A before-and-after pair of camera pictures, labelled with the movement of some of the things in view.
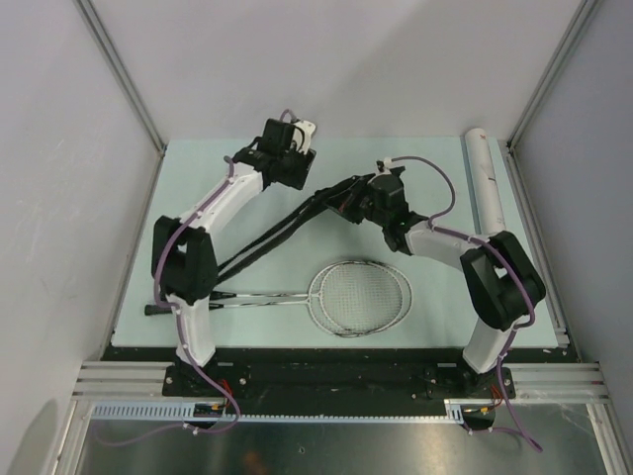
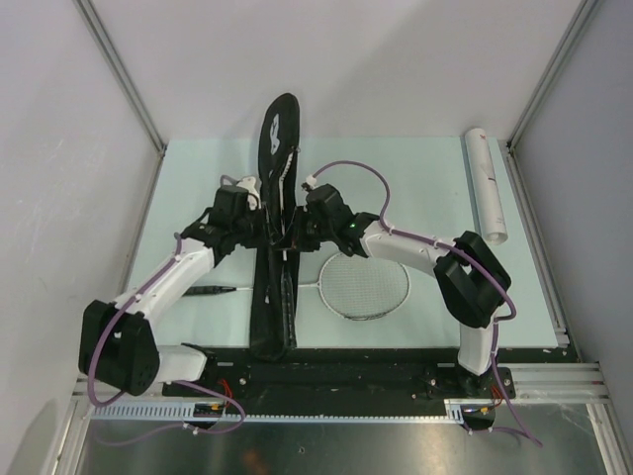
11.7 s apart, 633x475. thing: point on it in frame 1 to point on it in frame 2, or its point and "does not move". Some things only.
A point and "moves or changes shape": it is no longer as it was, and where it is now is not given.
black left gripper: x=305 y=162 to x=261 y=239
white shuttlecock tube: x=489 y=199 does not move
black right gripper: x=343 y=204 to x=301 y=241
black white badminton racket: x=356 y=299 moves or changes shape
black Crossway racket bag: x=304 y=209 moves or changes shape
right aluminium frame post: x=582 y=18 does not move
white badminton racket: x=363 y=298 moves or changes shape
